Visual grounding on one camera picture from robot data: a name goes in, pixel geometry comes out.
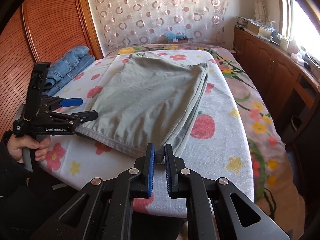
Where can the folded blue jeans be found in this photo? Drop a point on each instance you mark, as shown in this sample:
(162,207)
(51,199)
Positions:
(64,70)

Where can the grey-green shorts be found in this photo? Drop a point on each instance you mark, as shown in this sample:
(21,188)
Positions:
(151,100)

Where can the cardboard box with blue cloth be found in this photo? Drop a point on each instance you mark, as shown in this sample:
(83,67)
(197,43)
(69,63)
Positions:
(173,38)

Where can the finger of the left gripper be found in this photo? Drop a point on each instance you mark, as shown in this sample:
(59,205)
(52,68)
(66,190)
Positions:
(54,103)
(69,121)

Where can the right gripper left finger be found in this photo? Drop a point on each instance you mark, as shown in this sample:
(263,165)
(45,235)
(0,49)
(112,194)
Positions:
(102,209)

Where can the beige window curtain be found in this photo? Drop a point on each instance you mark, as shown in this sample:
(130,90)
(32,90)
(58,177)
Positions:
(260,11)

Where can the cardboard box on sideboard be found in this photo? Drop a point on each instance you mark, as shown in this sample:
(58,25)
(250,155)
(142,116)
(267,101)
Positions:
(259,29)

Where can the wooden sideboard cabinet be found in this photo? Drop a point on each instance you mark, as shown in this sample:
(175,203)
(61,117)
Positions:
(289,91)

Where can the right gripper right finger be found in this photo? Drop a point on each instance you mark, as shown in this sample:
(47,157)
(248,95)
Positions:
(216,209)

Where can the person left hand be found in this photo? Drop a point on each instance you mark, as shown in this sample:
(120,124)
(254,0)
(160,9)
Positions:
(15,146)

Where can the circle patterned sheer curtain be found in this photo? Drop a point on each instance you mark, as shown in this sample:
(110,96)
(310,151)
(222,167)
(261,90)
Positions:
(123,23)

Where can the window with wooden frame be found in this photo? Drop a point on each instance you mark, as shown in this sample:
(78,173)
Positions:
(298,29)

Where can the wooden louvered wardrobe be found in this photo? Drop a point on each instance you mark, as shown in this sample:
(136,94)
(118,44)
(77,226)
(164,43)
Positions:
(40,31)

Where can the floral bed sheet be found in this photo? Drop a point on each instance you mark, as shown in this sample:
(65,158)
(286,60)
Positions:
(273,187)

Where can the white floral towel blanket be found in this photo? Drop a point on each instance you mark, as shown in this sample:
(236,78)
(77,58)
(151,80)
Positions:
(217,146)

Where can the white jar on sideboard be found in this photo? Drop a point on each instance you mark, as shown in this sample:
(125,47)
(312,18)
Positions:
(284,43)

